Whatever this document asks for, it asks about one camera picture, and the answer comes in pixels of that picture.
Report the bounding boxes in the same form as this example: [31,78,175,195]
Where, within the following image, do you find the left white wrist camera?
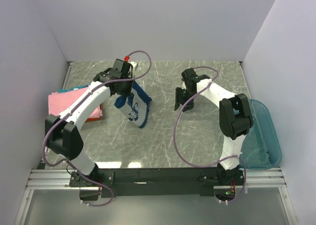
[123,55,139,71]

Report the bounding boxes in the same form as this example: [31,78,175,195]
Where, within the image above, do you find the teal plastic bin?
[240,99,282,170]

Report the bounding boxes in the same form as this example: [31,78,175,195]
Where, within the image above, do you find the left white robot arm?
[43,59,138,186]

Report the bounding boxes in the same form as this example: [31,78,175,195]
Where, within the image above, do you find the folded pink t shirt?
[48,87,88,116]

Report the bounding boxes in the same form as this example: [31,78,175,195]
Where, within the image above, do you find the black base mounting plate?
[69,167,244,201]

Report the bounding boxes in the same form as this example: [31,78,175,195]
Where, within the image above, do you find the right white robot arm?
[174,68,253,185]

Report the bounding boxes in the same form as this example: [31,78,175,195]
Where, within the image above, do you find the folded orange t shirt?
[86,105,103,122]

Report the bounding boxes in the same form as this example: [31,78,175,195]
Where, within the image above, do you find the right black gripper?
[174,87,197,113]

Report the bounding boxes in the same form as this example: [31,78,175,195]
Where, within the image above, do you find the blue t shirt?
[114,81,152,129]

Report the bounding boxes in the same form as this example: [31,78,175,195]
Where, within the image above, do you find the folded teal t shirt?
[57,85,89,93]

